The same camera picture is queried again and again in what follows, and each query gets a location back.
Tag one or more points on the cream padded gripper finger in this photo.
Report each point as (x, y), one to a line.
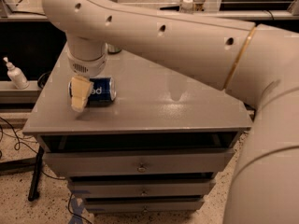
(81, 89)

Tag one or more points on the clear plastic water bottle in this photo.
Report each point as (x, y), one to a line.
(186, 6)

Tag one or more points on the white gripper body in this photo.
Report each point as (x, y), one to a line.
(88, 68)

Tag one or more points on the green soda can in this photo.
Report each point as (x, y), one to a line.
(113, 49)

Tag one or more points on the grey drawer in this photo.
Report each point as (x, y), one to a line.
(142, 188)
(148, 162)
(144, 205)

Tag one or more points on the top grey drawer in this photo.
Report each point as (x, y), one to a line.
(148, 162)

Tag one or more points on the bottom grey drawer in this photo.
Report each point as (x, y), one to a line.
(144, 205)

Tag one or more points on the blue pepsi can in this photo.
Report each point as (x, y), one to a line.
(103, 90)

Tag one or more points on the metal frame rail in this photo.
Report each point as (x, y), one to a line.
(277, 14)

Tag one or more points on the middle grey drawer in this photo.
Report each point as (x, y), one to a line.
(142, 188)

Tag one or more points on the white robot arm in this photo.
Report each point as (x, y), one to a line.
(257, 64)

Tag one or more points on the grey drawer cabinet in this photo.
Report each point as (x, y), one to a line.
(154, 109)

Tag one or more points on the black stand leg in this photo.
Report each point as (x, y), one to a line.
(33, 192)

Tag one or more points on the white pump dispenser bottle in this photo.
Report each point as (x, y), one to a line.
(16, 75)

